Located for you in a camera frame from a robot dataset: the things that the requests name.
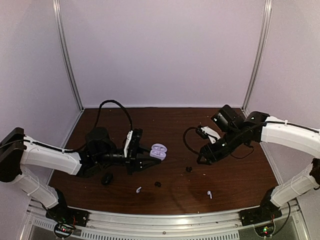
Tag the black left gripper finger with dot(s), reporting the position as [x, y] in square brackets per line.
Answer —
[145, 164]
[144, 149]

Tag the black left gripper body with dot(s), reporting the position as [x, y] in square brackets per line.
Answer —
[130, 162]

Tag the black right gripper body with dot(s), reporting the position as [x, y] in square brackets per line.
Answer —
[231, 143]

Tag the lilac earbud charging case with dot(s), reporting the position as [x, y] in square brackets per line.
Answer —
[158, 151]

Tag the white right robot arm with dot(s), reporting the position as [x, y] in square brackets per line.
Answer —
[262, 127]

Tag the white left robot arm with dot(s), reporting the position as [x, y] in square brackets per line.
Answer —
[18, 150]

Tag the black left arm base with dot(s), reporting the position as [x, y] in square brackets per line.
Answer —
[63, 214]

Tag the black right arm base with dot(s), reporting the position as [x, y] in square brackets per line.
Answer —
[266, 211]

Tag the black oval charging case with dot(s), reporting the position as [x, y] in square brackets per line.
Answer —
[107, 179]

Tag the black earbud right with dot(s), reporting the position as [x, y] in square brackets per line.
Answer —
[189, 169]

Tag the black earbud small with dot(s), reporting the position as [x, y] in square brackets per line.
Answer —
[157, 184]

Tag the right circuit board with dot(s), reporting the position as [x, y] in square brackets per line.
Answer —
[264, 230]

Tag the circuit board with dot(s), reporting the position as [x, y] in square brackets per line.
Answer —
[63, 230]
[264, 230]

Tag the left circuit board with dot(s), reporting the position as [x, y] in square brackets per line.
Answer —
[63, 230]

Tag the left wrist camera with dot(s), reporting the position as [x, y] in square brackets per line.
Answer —
[132, 140]

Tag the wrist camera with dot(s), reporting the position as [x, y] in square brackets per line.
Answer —
[205, 132]
[132, 140]

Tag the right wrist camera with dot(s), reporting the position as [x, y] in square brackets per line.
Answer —
[205, 132]

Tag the right aluminium frame post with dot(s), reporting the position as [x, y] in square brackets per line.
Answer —
[263, 36]

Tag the aluminium frame post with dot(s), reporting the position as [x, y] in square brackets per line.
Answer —
[65, 54]
[263, 36]

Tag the left aluminium frame post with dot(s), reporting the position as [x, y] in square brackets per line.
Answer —
[65, 54]

